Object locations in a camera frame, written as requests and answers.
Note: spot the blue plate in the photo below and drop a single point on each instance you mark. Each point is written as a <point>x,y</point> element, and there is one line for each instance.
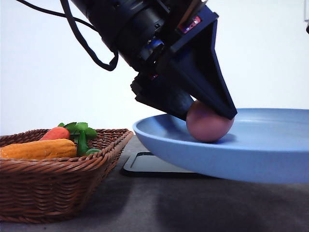
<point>266,144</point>

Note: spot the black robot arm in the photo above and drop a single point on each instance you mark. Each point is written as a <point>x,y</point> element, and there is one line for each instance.
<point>109,16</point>

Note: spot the yellow-orange toy corn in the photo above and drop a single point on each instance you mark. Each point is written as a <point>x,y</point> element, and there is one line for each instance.
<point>40,149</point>

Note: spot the black flat tray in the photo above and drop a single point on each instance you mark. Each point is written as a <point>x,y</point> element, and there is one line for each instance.
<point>144,163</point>

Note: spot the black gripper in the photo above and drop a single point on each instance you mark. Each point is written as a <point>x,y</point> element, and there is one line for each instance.
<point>188,28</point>

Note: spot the black cable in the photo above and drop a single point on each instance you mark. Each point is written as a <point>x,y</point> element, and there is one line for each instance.
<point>98,60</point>

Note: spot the orange toy carrot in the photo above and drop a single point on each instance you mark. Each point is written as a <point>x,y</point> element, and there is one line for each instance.
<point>69,130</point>

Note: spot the green toy chili pepper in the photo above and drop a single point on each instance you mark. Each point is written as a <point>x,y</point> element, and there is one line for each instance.
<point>82,145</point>

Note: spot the grey table mat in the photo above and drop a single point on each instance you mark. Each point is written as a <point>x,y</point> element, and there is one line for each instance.
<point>182,204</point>

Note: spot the brown wicker basket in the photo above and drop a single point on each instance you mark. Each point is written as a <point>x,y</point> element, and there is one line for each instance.
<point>54,191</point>

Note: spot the pink-brown egg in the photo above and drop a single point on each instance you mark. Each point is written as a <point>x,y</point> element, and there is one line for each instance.
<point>205,124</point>

